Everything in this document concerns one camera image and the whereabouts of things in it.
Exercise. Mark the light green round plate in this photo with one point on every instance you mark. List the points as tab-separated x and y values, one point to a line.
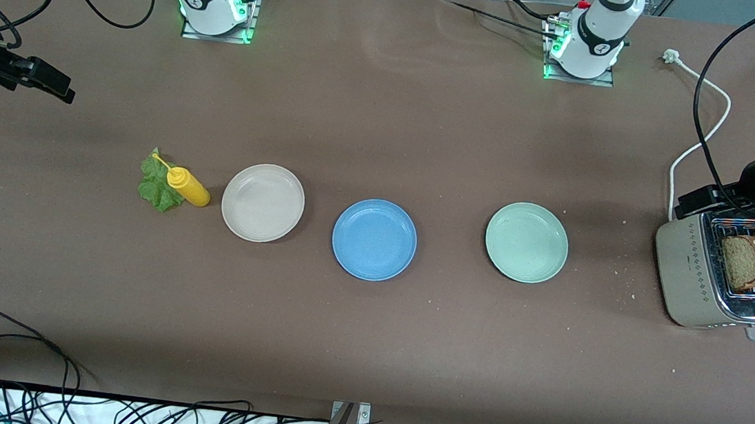
526	242

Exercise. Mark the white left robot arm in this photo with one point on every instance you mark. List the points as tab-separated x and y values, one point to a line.
596	32

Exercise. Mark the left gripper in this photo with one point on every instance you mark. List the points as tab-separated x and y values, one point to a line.
752	178

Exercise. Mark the brown bread slice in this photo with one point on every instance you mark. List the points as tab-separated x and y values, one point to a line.
736	264

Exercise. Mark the beige round plate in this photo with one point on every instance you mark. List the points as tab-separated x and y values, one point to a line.
263	202

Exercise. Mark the beige metal toaster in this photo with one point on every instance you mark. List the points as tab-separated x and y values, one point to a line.
687	269

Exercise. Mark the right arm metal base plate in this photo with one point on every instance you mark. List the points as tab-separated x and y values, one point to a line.
253	16

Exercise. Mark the yellow mustard squeeze bottle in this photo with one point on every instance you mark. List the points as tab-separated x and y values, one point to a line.
189	187

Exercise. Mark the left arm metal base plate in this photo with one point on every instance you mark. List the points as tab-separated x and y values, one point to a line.
591	81

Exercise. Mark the blue round plate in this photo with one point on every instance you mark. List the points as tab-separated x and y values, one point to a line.
374	240

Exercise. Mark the green lettuce leaf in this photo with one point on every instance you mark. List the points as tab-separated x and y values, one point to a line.
156	191

